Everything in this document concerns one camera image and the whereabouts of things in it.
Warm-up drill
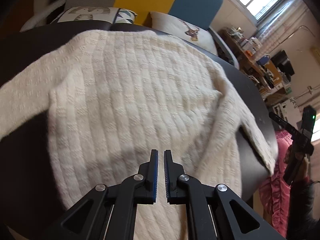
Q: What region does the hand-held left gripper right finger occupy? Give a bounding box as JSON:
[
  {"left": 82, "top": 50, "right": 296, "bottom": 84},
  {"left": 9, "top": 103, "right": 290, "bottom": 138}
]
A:
[{"left": 164, "top": 149, "right": 288, "bottom": 240}]

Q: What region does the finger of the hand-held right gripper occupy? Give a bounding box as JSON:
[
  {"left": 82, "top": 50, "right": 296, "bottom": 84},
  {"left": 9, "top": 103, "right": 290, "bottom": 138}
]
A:
[{"left": 269, "top": 112, "right": 294, "bottom": 133}]

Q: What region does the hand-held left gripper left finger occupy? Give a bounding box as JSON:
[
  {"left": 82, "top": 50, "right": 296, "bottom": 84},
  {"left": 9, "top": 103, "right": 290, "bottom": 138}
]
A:
[{"left": 32, "top": 149, "right": 159, "bottom": 240}]

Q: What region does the cream knit sweater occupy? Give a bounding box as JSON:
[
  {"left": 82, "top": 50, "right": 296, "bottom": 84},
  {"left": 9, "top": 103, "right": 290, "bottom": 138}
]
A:
[{"left": 0, "top": 29, "right": 278, "bottom": 240}]

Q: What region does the person's right forearm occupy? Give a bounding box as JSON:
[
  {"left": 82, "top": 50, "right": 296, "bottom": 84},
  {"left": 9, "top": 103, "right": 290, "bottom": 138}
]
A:
[{"left": 286, "top": 177, "right": 320, "bottom": 240}]

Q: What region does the person's right hand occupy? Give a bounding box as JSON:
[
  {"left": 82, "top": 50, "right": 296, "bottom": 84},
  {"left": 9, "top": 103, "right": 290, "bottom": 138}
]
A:
[{"left": 297, "top": 154, "right": 311, "bottom": 181}]

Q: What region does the black television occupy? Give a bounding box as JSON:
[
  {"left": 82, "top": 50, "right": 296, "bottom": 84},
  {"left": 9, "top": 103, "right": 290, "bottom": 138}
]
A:
[{"left": 271, "top": 50, "right": 295, "bottom": 75}]

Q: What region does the wooden table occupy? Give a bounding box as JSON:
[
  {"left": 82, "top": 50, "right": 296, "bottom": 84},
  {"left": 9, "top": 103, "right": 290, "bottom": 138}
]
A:
[{"left": 219, "top": 27, "right": 273, "bottom": 92}]

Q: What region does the blue chair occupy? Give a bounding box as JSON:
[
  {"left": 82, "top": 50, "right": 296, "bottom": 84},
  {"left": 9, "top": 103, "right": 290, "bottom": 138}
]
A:
[{"left": 256, "top": 54, "right": 271, "bottom": 67}]

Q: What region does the pink ruffled bedding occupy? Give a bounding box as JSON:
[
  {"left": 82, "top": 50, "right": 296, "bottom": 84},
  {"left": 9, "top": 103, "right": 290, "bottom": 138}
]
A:
[{"left": 259, "top": 129, "right": 293, "bottom": 230}]

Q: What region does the patterned beige curtain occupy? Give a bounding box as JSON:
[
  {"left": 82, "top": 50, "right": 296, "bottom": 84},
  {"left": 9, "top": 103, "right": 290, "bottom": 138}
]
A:
[{"left": 257, "top": 0, "right": 310, "bottom": 40}]

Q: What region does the deer print pillow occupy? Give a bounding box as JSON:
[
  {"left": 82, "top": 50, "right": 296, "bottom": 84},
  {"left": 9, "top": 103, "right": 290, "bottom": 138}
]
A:
[{"left": 149, "top": 11, "right": 217, "bottom": 54}]

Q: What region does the grey yellow blue armchair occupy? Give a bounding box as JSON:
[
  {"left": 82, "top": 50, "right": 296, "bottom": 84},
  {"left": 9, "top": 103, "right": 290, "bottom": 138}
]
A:
[{"left": 20, "top": 0, "right": 240, "bottom": 68}]

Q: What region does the cat print pillow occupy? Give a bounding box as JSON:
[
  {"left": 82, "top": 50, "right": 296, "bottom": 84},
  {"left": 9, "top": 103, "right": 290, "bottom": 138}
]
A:
[{"left": 54, "top": 6, "right": 138, "bottom": 25}]

